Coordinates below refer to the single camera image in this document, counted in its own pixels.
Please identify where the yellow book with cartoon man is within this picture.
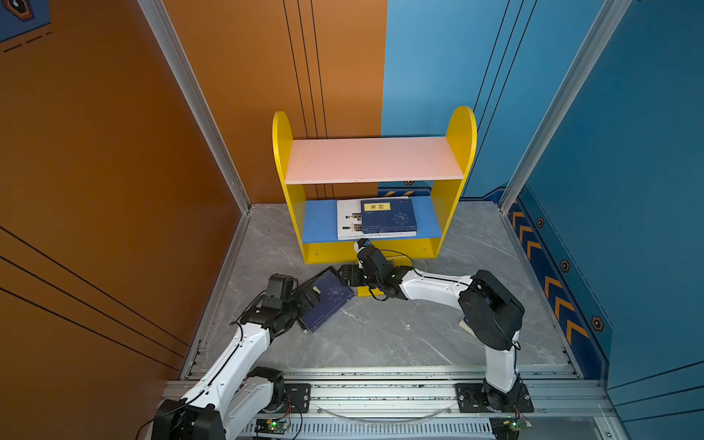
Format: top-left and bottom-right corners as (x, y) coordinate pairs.
(357, 286), (374, 298)

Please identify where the yellow shelf with pink and blue boards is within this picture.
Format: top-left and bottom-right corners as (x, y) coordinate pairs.
(271, 106), (478, 264)

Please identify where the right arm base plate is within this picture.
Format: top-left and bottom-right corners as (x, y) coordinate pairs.
(455, 379), (535, 414)

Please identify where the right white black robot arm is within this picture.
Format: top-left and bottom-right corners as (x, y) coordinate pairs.
(339, 240), (525, 395)

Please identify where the white book with brown bars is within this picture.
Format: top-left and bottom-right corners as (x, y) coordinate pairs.
(336, 197), (419, 241)

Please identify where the green circuit board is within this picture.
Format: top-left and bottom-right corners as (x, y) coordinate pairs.
(253, 418), (291, 438)
(489, 418), (534, 440)

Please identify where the left green circuit board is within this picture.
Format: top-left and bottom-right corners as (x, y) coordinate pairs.
(253, 418), (291, 438)

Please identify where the dark blue book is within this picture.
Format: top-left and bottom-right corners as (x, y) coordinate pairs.
(361, 230), (417, 239)
(361, 197), (418, 231)

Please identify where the right green circuit board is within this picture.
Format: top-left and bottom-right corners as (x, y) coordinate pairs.
(489, 418), (534, 440)

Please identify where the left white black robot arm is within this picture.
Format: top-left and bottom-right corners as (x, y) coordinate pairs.
(148, 274), (304, 439)

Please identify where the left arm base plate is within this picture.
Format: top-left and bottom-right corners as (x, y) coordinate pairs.
(261, 383), (312, 414)

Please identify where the aluminium rail frame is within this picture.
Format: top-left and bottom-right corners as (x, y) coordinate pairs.
(237, 366), (628, 439)

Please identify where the dark book left underneath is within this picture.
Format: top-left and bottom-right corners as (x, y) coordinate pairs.
(298, 266), (356, 333)

